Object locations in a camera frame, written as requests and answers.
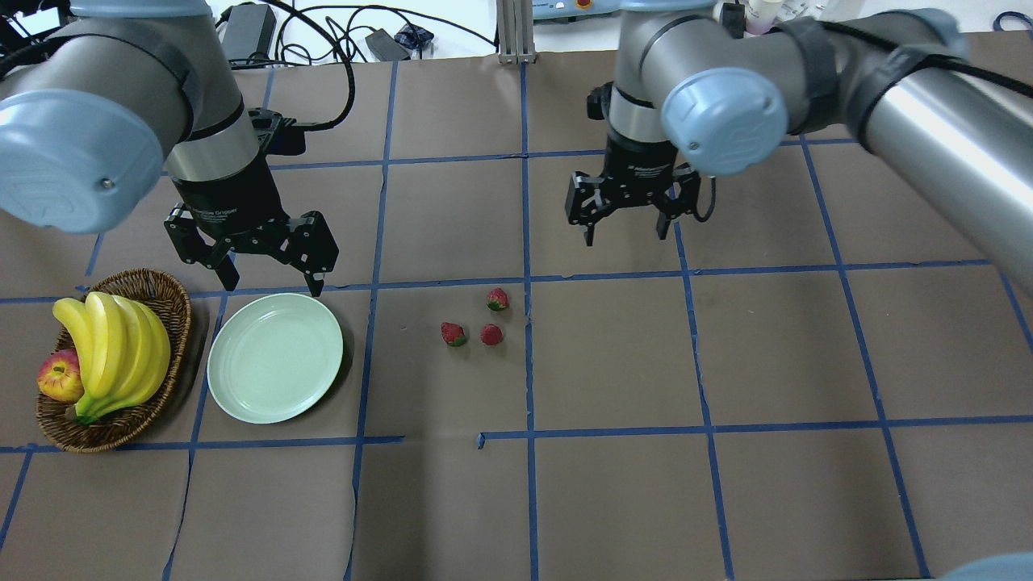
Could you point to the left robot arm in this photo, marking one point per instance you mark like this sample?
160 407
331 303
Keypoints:
95 112

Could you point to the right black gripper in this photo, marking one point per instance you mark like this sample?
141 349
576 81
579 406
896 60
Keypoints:
635 160

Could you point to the blue teach pendant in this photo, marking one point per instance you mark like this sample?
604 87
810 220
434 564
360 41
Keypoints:
572 11

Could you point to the black power adapter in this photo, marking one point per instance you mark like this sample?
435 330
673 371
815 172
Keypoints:
385 48

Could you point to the strawberry two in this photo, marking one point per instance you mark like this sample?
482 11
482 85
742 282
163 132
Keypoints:
454 335

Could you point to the yellow banana bunch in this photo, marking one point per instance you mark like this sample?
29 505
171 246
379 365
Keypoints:
123 348

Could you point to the red yellow apple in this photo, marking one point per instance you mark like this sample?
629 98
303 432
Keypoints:
60 377

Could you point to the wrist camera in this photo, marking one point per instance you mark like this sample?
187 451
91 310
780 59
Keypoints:
597 102
277 134

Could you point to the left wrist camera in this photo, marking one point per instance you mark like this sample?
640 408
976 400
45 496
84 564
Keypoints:
277 134

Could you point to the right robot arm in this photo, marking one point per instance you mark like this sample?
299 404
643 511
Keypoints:
690 100

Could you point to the strawberry three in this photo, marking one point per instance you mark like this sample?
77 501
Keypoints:
497 300

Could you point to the light green plate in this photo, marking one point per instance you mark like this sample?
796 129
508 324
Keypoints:
275 358

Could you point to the strawberry one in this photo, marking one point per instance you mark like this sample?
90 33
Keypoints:
491 335

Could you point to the woven wicker basket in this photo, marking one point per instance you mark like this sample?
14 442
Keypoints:
164 295

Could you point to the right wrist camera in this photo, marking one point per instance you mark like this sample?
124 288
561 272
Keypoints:
597 102

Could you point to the black power brick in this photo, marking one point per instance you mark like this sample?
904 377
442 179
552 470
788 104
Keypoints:
247 31

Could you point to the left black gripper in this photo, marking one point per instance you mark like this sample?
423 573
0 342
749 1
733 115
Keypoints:
228 196

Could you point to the aluminium frame post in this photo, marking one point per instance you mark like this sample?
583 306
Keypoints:
514 26

